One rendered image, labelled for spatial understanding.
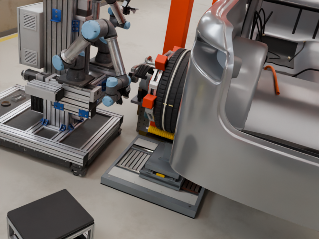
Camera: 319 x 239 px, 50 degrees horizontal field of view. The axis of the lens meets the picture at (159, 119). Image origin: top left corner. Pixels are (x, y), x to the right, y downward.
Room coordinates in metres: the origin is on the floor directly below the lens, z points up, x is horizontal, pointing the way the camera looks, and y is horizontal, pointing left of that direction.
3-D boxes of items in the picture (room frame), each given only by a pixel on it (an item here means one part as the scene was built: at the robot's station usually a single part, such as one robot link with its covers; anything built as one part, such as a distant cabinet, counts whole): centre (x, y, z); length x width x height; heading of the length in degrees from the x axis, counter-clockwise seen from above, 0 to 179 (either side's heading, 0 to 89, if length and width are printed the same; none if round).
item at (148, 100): (2.24, 0.09, 0.85); 0.09 x 0.08 x 0.07; 165
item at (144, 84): (2.57, 0.09, 0.85); 0.21 x 0.14 x 0.14; 75
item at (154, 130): (2.41, -0.05, 0.51); 0.29 x 0.06 x 0.06; 75
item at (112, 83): (2.17, 0.35, 0.95); 0.11 x 0.08 x 0.11; 152
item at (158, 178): (2.53, -0.15, 0.13); 0.50 x 0.36 x 0.10; 165
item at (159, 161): (2.50, -0.15, 0.32); 0.40 x 0.30 x 0.28; 165
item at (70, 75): (2.49, 0.71, 0.87); 0.15 x 0.15 x 0.10
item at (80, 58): (2.48, 0.71, 0.98); 0.13 x 0.12 x 0.14; 152
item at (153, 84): (2.55, 0.02, 0.85); 0.54 x 0.07 x 0.54; 165
